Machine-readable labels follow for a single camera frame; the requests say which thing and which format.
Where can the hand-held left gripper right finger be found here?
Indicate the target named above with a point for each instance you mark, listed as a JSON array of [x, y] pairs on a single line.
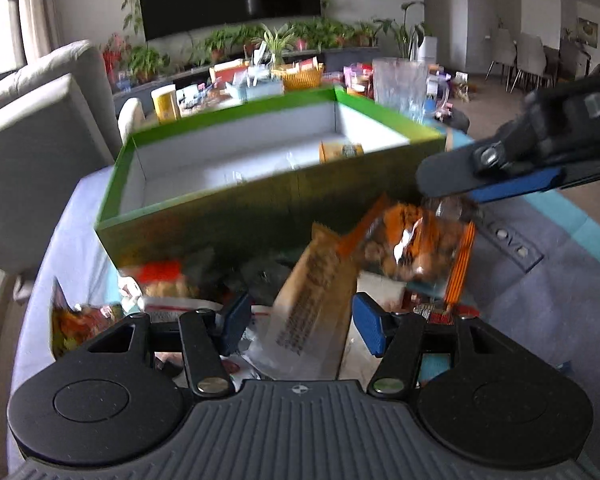
[[369, 324]]

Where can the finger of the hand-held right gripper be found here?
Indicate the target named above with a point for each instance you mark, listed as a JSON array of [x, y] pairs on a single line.
[[520, 186], [450, 175]]

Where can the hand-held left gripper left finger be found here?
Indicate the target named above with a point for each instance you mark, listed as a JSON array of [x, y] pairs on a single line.
[[236, 321]]

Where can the long tan snack packet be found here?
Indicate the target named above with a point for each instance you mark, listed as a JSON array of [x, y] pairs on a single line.
[[312, 310]]

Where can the orange clear snack packet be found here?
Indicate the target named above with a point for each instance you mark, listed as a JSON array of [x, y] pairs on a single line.
[[410, 245]]

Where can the green cardboard box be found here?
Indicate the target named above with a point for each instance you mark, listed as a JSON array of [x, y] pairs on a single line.
[[205, 220]]

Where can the yellow dark-print snack packet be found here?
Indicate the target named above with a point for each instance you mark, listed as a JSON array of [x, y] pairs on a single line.
[[341, 151]]

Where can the orange red crinkled snack packet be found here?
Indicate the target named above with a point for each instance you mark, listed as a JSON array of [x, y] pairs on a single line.
[[77, 322]]

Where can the dark snack packet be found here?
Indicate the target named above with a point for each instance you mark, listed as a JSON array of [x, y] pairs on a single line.
[[250, 272]]

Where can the small red snack packet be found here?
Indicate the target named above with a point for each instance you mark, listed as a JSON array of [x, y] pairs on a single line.
[[434, 315]]

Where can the grey dining chair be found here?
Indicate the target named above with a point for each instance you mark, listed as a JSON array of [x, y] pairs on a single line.
[[530, 60], [501, 52]]

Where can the red yellow snack packet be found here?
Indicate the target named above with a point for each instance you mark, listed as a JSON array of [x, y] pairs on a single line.
[[162, 280]]

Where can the clear glass mug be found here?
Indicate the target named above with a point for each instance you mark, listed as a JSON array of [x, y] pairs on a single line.
[[400, 87]]

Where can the printed table mat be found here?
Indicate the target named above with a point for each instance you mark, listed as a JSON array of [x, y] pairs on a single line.
[[555, 285]]

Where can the white plant pot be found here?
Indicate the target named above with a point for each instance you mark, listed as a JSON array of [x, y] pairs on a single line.
[[427, 47]]

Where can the tall leafy plant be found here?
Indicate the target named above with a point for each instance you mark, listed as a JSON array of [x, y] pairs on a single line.
[[405, 27]]

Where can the yellow wicker basket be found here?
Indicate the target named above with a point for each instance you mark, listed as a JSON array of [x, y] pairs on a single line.
[[299, 80]]

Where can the wide green potted plant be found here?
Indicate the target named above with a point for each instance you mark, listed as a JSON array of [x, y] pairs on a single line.
[[322, 32]]

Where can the blue-grey plastic tray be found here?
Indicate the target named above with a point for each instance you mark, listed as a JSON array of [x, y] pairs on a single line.
[[260, 91]]

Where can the spider plant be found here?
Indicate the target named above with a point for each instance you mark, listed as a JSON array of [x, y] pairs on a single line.
[[276, 45]]

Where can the yellow canister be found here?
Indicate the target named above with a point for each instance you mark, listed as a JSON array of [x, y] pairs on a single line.
[[166, 105]]

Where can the white cushion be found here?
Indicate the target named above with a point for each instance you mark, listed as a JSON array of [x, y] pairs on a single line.
[[131, 116]]

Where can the red orange box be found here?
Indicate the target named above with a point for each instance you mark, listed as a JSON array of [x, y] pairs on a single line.
[[229, 72]]

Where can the dark television console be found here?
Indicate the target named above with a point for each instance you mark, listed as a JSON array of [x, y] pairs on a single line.
[[195, 76]]

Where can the small green potted plant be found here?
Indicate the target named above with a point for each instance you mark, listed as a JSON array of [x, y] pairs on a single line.
[[222, 42]]

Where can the grey sofa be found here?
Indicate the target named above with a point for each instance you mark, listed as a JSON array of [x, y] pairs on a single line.
[[35, 150]]

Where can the bushy green potted plant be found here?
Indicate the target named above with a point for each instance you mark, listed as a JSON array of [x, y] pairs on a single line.
[[147, 62]]

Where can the red berry plant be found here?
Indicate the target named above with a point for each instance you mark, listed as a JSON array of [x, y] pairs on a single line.
[[115, 57]]

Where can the light curtain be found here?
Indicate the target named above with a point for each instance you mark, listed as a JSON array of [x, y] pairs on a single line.
[[40, 5]]

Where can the wall picture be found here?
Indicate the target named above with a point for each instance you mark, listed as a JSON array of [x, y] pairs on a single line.
[[588, 30]]

